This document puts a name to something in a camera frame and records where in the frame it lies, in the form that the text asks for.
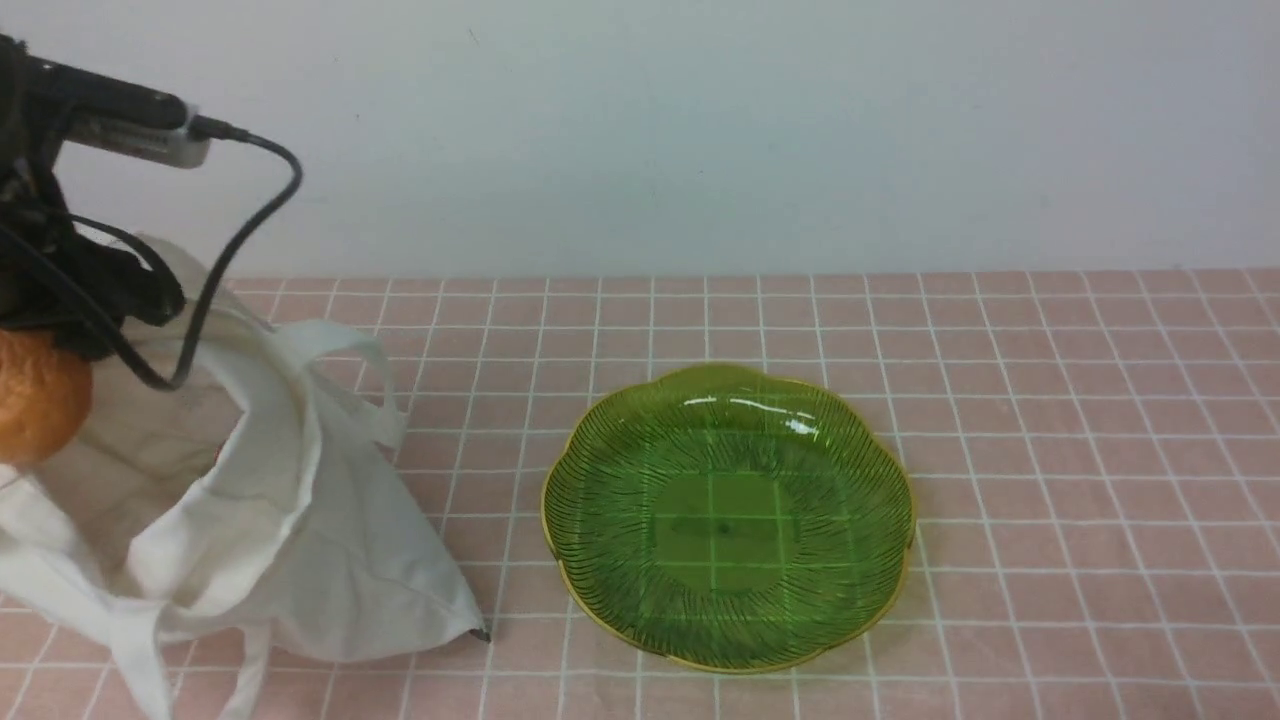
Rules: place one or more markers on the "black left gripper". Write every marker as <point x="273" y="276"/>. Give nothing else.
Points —
<point x="55" y="278"/>

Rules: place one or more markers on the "brown potato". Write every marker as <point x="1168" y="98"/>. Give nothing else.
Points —
<point x="46" y="395"/>

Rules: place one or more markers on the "white cloth bag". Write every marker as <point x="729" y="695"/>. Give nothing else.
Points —
<point x="257" y="497"/>

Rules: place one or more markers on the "green glass plate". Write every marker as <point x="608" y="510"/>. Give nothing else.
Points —
<point x="729" y="520"/>

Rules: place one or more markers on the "pink checkered tablecloth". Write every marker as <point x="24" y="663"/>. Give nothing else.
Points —
<point x="1094" y="460"/>

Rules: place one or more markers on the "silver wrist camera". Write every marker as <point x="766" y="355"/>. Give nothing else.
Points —
<point x="66" y="104"/>

